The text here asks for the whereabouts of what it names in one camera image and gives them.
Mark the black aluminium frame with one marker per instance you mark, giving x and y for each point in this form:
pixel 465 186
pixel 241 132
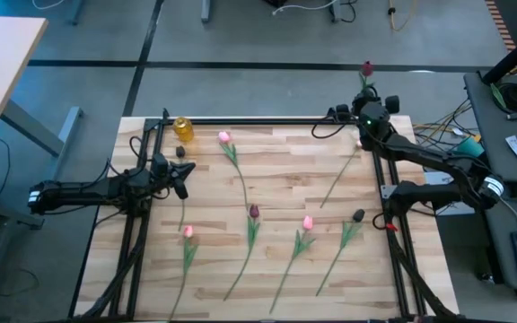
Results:
pixel 258 121

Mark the black diagonal beam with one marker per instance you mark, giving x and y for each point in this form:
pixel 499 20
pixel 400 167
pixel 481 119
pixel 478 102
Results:
pixel 516 51

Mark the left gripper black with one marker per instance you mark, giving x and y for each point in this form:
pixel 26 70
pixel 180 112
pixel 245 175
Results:
pixel 162 181

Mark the grey side table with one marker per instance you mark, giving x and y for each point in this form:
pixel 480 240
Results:
pixel 492 148

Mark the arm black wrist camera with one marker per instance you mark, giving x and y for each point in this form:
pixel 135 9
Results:
pixel 160 165
pixel 373 119

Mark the grey metal desk leg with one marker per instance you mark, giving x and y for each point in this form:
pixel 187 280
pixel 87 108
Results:
pixel 67 130

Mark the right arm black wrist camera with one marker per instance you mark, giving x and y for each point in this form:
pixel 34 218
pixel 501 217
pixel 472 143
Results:
pixel 373 119

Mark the yellow glass vase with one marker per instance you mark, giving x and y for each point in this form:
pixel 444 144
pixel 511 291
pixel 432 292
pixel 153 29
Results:
pixel 183 130

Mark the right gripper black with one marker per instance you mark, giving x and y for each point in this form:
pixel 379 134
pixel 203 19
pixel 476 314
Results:
pixel 366 101

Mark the dark red artificial tulip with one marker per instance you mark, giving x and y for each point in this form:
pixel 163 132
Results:
pixel 366 68
pixel 254 211

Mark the light wooden desk top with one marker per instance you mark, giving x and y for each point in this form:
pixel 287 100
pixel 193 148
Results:
pixel 2 67

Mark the dark metal table base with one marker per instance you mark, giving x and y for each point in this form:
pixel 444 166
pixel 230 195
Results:
pixel 2 215

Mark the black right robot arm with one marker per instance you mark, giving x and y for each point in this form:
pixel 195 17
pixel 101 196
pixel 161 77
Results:
pixel 420 152

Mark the teal cup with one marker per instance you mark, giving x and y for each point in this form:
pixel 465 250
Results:
pixel 470 147

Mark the orange striped floor strip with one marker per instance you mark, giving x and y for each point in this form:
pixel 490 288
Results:
pixel 501 24

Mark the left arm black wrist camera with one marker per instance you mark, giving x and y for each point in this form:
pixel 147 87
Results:
pixel 160 165

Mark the grey table leg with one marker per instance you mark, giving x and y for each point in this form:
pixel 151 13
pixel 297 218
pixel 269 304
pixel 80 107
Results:
pixel 335 11
pixel 205 11
pixel 77 11

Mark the pink artificial tulip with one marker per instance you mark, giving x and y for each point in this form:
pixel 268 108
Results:
pixel 307 222
pixel 224 137
pixel 188 231

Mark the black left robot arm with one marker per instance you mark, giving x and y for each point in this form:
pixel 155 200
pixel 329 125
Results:
pixel 79 193

